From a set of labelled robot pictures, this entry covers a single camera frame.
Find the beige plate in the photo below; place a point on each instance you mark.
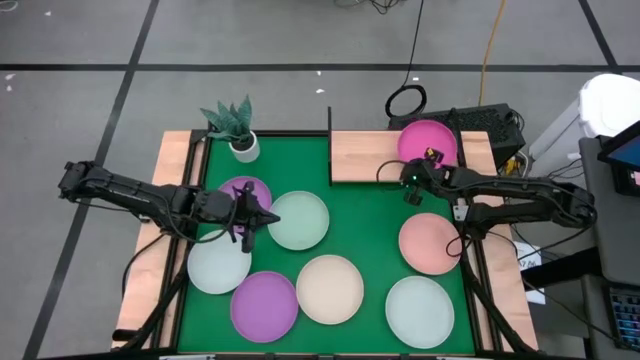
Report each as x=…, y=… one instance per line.
x=330, y=290

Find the magenta plate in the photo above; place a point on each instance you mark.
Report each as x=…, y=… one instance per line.
x=425, y=135

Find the white bin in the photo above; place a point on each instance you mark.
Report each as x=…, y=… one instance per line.
x=610, y=105

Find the white plate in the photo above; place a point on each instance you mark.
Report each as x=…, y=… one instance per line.
x=419, y=312
x=217, y=267

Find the black monitor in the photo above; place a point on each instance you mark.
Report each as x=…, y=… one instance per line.
x=625, y=152

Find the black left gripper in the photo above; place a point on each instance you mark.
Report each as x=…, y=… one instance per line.
x=220, y=207

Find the white metal bracket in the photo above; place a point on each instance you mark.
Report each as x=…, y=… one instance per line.
x=460, y=213

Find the mint green plate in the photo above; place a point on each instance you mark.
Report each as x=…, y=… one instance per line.
x=300, y=222

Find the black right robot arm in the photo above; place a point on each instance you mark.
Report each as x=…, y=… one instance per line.
x=525, y=192

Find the white plant pot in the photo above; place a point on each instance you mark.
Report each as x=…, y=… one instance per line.
x=247, y=152

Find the salmon pink plate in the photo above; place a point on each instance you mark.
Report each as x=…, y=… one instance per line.
x=427, y=245

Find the green artificial plant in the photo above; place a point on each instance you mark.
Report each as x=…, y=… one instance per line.
x=230, y=120

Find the green table mat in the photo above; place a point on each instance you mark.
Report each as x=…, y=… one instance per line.
x=370, y=225

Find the black keyboard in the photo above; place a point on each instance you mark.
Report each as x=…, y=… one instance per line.
x=627, y=317

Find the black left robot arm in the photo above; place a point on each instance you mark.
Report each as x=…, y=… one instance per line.
x=130, y=192

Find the white paper sheet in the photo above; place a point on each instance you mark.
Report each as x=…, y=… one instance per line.
x=530, y=260

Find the grey desk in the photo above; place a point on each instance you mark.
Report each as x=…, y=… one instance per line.
x=615, y=235

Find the wooden board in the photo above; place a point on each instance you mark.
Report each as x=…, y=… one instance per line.
x=360, y=155

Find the purple plate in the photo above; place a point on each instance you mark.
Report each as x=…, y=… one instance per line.
x=262, y=197
x=264, y=307

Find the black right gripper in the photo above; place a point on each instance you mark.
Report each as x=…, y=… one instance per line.
x=425, y=175

